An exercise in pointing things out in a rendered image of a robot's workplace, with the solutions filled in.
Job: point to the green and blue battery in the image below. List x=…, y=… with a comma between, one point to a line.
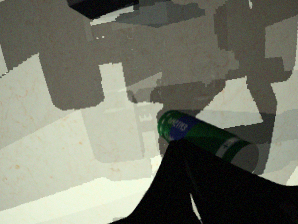
x=176, y=125

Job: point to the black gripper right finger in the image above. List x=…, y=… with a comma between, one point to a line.
x=225, y=194

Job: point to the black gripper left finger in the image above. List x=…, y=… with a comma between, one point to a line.
x=167, y=200

